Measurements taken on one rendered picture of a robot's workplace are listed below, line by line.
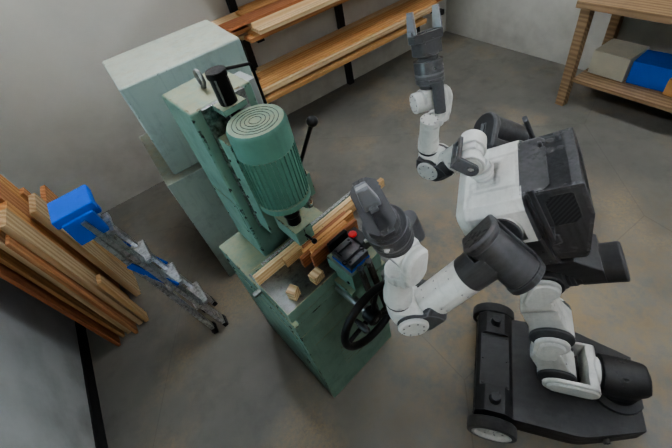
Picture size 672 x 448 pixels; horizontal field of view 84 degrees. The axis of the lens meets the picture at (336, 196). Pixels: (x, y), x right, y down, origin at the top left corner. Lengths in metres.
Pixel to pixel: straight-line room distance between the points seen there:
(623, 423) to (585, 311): 0.60
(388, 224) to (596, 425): 1.57
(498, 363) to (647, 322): 0.87
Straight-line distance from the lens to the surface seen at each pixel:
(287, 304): 1.36
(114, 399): 2.69
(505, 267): 0.87
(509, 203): 0.94
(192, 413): 2.40
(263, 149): 1.02
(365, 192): 0.59
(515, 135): 1.20
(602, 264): 1.27
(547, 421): 1.99
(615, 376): 1.94
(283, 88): 3.32
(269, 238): 1.58
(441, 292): 0.94
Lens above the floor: 2.04
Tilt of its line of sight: 44 degrees down
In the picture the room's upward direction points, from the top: 14 degrees counter-clockwise
